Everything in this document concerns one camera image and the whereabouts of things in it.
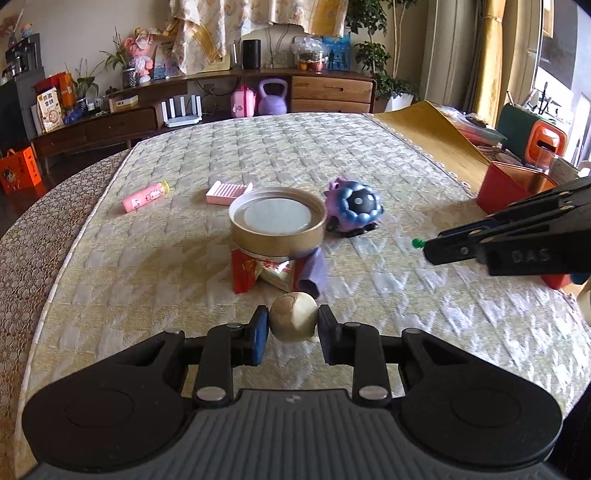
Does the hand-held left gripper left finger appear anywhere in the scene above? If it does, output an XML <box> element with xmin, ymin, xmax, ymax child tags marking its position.
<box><xmin>139</xmin><ymin>306</ymin><xmax>269</xmax><ymax>407</ymax></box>

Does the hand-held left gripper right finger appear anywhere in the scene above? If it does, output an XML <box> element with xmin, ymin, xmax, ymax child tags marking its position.
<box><xmin>318</xmin><ymin>305</ymin><xmax>446</xmax><ymax>407</ymax></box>

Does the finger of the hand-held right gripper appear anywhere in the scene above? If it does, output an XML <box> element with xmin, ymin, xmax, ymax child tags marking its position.
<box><xmin>489</xmin><ymin>176</ymin><xmax>591</xmax><ymax>228</ymax></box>
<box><xmin>424</xmin><ymin>222</ymin><xmax>591</xmax><ymax>277</ymax></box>

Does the beige round ball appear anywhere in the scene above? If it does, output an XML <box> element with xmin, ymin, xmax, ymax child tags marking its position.
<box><xmin>269</xmin><ymin>292</ymin><xmax>320</xmax><ymax>344</ymax></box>

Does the red snack packet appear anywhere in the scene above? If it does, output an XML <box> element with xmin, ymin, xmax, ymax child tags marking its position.
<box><xmin>231</xmin><ymin>248</ymin><xmax>301</xmax><ymax>295</ymax></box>

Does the red box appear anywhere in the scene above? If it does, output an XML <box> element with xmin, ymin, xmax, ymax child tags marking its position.
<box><xmin>475</xmin><ymin>161</ymin><xmax>585</xmax><ymax>290</ymax></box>

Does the purple blue toy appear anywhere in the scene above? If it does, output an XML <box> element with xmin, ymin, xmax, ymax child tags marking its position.
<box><xmin>323</xmin><ymin>175</ymin><xmax>382</xmax><ymax>237</ymax></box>

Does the round gold tin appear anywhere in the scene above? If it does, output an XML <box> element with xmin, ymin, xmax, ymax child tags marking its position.
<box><xmin>228</xmin><ymin>187</ymin><xmax>328</xmax><ymax>260</ymax></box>

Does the pink tube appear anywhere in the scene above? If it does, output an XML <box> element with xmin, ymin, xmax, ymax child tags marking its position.
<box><xmin>122</xmin><ymin>181</ymin><xmax>171</xmax><ymax>213</ymax></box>

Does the green orange appliance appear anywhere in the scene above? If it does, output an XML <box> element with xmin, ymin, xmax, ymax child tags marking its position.
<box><xmin>496</xmin><ymin>102</ymin><xmax>568</xmax><ymax>171</ymax></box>

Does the golden table runner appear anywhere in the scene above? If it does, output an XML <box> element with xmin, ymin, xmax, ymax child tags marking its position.
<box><xmin>369</xmin><ymin>100</ymin><xmax>492</xmax><ymax>195</ymax></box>

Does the stack of books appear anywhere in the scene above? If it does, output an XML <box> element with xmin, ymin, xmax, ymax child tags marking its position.
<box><xmin>455</xmin><ymin>111</ymin><xmax>509</xmax><ymax>148</ymax></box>

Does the cream quilted table cover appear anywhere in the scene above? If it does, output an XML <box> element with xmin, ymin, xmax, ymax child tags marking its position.
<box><xmin>21</xmin><ymin>112</ymin><xmax>591</xmax><ymax>480</ymax></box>

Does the pink soap dish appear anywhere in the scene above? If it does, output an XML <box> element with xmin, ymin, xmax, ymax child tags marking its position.
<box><xmin>206</xmin><ymin>181</ymin><xmax>254</xmax><ymax>206</ymax></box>

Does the yellow curtain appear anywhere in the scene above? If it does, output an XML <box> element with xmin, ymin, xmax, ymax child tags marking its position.
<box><xmin>475</xmin><ymin>0</ymin><xmax>509</xmax><ymax>118</ymax></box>

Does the potted plant in white pot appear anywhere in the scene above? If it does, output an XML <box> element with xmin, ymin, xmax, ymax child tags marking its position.
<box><xmin>346</xmin><ymin>0</ymin><xmax>419</xmax><ymax>113</ymax></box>

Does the white router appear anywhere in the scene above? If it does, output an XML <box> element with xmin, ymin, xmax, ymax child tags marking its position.
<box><xmin>159</xmin><ymin>93</ymin><xmax>204</xmax><ymax>128</ymax></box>

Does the purple kettlebell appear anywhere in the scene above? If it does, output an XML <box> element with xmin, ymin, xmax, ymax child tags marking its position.
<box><xmin>257</xmin><ymin>78</ymin><xmax>291</xmax><ymax>116</ymax></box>

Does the pink toy suitcase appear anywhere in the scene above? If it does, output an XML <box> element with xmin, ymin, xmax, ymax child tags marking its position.
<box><xmin>230</xmin><ymin>84</ymin><xmax>258</xmax><ymax>118</ymax></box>

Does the plastic bag of fruit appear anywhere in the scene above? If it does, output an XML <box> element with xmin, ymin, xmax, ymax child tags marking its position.
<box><xmin>291</xmin><ymin>37</ymin><xmax>328</xmax><ymax>73</ymax></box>

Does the brown lace tablecloth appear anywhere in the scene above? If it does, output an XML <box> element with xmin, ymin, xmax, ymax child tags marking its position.
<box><xmin>0</xmin><ymin>148</ymin><xmax>139</xmax><ymax>462</ymax></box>

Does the wooden sideboard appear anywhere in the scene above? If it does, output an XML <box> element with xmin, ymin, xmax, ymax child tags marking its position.
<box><xmin>30</xmin><ymin>69</ymin><xmax>377</xmax><ymax>160</ymax></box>

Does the black speaker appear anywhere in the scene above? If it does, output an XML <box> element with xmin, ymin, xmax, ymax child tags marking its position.
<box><xmin>242</xmin><ymin>39</ymin><xmax>262</xmax><ymax>70</ymax></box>

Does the small plant in grey pot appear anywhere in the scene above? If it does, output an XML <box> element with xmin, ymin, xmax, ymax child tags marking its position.
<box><xmin>104</xmin><ymin>28</ymin><xmax>139</xmax><ymax>88</ymax></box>

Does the orange gift bag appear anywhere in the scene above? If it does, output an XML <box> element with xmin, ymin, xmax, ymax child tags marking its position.
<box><xmin>0</xmin><ymin>147</ymin><xmax>42</xmax><ymax>195</ymax></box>

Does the pink plush doll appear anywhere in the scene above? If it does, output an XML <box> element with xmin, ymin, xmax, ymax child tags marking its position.
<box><xmin>129</xmin><ymin>28</ymin><xmax>158</xmax><ymax>84</ymax></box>

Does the small green potted plant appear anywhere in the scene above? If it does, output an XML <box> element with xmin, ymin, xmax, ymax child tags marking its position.
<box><xmin>69</xmin><ymin>58</ymin><xmax>100</xmax><ymax>112</ymax></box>

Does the orange white snack bag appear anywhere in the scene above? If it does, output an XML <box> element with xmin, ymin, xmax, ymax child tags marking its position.
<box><xmin>36</xmin><ymin>88</ymin><xmax>64</xmax><ymax>134</ymax></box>

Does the floral cloth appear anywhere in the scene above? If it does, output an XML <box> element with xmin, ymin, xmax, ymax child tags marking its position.
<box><xmin>168</xmin><ymin>0</ymin><xmax>349</xmax><ymax>75</ymax></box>

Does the orange paper bag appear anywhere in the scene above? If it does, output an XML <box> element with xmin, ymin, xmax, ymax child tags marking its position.
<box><xmin>34</xmin><ymin>73</ymin><xmax>77</xmax><ymax>109</ymax></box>

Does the black cabinet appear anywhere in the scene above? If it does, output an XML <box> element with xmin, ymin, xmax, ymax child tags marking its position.
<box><xmin>0</xmin><ymin>67</ymin><xmax>47</xmax><ymax>153</ymax></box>

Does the coffee machine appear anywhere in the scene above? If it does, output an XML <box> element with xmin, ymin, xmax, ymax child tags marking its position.
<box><xmin>2</xmin><ymin>32</ymin><xmax>42</xmax><ymax>79</ymax></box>

